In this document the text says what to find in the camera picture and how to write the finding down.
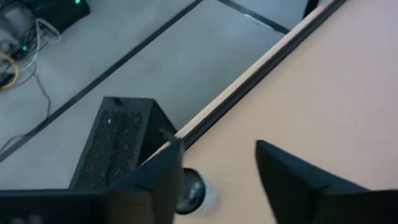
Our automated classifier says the yellow cable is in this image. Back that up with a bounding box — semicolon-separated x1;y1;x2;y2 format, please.
0;51;20;91

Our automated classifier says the white cable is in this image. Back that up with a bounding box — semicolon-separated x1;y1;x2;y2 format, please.
18;17;63;72

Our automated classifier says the slim white beverage can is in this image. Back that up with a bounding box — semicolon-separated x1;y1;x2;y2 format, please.
175;167;218;216

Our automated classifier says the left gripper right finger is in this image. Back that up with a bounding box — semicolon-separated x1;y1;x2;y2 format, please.
255;139;398;224

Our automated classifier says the black perforated computer case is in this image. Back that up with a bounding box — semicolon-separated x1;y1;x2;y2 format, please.
68;95;178;190

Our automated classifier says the black device with green light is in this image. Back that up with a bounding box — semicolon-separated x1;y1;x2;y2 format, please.
29;0;91;34

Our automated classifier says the black clip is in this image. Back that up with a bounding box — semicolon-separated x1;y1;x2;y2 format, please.
303;0;320;19

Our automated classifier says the black floor cable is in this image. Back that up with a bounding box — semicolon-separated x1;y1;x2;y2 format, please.
0;62;52;156

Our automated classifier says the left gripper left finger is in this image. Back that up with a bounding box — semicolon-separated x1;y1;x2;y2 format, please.
0;139;185;224

